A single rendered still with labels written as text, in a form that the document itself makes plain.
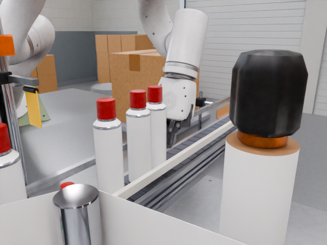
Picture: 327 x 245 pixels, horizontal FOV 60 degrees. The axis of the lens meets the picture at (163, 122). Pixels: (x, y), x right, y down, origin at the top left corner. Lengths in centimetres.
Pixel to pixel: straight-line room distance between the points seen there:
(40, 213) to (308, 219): 46
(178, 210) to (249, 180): 23
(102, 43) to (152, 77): 364
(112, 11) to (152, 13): 618
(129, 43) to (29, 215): 402
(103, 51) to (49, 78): 98
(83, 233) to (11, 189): 19
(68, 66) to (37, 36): 600
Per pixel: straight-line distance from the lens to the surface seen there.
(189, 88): 67
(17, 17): 94
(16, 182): 43
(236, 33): 505
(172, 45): 69
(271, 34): 484
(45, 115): 134
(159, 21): 78
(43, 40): 104
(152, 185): 63
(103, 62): 467
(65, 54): 696
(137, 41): 421
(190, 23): 70
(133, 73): 107
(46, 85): 416
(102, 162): 53
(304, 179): 84
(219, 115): 129
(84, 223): 25
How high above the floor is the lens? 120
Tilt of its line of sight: 18 degrees down
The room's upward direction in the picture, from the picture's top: straight up
